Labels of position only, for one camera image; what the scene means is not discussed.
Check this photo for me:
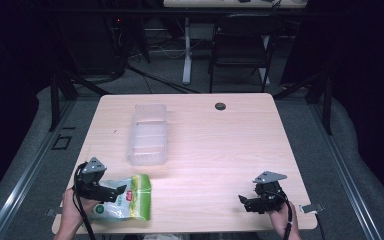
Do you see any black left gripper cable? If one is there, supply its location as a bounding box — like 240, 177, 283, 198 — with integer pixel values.
72, 161, 97, 240

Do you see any metal table bracket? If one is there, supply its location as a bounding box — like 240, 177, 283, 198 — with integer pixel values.
299, 202, 325, 215
45, 207, 64, 218

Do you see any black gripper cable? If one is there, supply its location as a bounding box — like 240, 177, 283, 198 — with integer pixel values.
72, 161, 97, 240
269, 189, 295, 240

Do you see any person's right hand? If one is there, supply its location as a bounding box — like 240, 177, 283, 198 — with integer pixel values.
267, 200, 300, 240

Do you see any person's left hand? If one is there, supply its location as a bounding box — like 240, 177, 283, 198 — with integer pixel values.
60, 187, 102, 234

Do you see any black folding chair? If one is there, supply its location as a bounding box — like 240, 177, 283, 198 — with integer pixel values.
208, 13, 284, 94

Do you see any metal floor rail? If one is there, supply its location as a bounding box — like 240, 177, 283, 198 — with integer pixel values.
0, 99, 78, 240
307, 99, 383, 240

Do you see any white desk leg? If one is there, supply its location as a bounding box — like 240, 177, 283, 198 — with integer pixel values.
181, 16, 194, 86

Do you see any green and white snack bag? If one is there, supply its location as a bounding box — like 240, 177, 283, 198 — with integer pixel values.
91, 173, 153, 223

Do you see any clear plastic container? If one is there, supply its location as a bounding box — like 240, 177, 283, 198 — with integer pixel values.
125, 103, 169, 167

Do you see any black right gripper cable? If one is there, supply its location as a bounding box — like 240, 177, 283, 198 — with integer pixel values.
269, 189, 295, 240

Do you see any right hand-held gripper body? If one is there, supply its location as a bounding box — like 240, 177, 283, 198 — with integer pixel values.
247, 170, 288, 215

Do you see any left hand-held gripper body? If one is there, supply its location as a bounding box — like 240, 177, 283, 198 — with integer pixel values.
75, 156, 116, 203

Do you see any dark computer tower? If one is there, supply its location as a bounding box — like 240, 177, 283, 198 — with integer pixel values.
59, 13, 129, 77

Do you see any black metal stand frame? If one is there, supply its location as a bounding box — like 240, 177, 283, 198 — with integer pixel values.
272, 69, 334, 136
47, 64, 112, 133

